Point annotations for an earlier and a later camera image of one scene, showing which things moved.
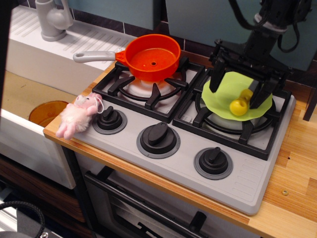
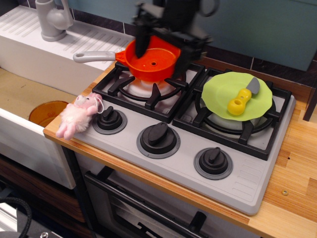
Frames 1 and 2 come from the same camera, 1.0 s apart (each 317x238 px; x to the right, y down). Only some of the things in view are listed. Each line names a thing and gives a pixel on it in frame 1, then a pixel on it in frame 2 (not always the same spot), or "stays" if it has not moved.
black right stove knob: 213,163 stays
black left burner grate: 161,100 stays
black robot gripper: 254,55 -> 177,20
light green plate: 230,89 stays
